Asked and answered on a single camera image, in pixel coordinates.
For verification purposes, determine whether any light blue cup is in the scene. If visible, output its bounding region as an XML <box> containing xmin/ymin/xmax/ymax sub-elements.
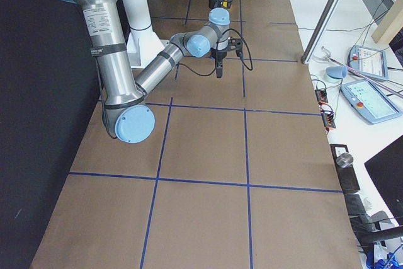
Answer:
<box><xmin>326</xmin><ymin>66</ymin><xmax>348</xmax><ymax>81</ymax></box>

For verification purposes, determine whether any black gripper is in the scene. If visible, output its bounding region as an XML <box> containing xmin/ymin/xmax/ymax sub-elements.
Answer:
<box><xmin>211</xmin><ymin>37</ymin><xmax>243</xmax><ymax>79</ymax></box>
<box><xmin>217</xmin><ymin>0</ymin><xmax>233</xmax><ymax>9</ymax></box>

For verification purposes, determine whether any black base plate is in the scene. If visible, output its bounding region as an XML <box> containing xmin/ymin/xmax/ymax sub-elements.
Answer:
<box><xmin>330</xmin><ymin>144</ymin><xmax>360</xmax><ymax>194</ymax></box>

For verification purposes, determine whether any far teach pendant tablet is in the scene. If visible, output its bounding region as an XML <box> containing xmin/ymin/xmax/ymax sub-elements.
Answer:
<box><xmin>348</xmin><ymin>45</ymin><xmax>389</xmax><ymax>81</ymax></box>

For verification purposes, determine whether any aluminium frame post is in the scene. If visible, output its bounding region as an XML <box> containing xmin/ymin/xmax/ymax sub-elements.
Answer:
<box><xmin>301</xmin><ymin>0</ymin><xmax>340</xmax><ymax>64</ymax></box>

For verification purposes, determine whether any near teach pendant tablet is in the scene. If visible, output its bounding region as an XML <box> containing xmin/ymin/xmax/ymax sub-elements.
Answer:
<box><xmin>341</xmin><ymin>80</ymin><xmax>402</xmax><ymax>124</ymax></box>

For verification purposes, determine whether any teach pendant tablet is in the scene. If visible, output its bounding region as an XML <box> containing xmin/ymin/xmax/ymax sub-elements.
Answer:
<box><xmin>341</xmin><ymin>80</ymin><xmax>402</xmax><ymax>124</ymax></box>
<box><xmin>348</xmin><ymin>45</ymin><xmax>389</xmax><ymax>81</ymax></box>

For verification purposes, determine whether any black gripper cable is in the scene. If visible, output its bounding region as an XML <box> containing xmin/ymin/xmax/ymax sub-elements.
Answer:
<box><xmin>174</xmin><ymin>28</ymin><xmax>254</xmax><ymax>81</ymax></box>

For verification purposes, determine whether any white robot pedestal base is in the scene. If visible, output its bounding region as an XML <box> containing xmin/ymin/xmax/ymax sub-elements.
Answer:
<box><xmin>122</xmin><ymin>0</ymin><xmax>168</xmax><ymax>69</ymax></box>

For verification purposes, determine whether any metal cylinder weight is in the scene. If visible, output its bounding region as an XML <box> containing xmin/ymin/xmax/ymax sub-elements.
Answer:
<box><xmin>336</xmin><ymin>152</ymin><xmax>354</xmax><ymax>168</ymax></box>

